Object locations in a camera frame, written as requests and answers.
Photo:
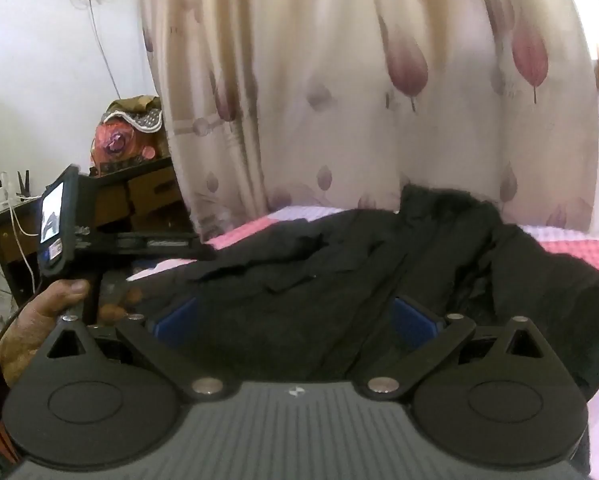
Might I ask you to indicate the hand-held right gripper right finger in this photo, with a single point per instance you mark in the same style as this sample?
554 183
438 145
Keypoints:
412 322

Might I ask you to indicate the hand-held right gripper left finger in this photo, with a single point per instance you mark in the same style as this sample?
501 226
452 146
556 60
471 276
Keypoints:
177 321

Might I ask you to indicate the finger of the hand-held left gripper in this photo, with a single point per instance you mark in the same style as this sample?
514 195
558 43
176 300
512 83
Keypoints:
203 252

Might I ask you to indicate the black padded jacket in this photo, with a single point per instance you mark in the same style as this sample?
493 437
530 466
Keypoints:
304 285

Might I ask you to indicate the person's left hand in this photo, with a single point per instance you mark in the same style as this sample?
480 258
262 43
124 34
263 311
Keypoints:
39 320

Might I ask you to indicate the white power adapter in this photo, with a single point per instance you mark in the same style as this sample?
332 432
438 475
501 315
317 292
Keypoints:
1 192

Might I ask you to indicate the dark wooden desk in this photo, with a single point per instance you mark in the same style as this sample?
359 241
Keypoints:
149 195

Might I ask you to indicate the orange floral bag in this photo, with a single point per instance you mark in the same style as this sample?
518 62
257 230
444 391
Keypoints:
124 135

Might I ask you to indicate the pink checkered bed sheet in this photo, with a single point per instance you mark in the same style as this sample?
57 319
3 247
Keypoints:
579 255

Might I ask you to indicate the beige leaf print curtain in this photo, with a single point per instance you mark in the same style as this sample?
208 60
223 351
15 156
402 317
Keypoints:
329 85

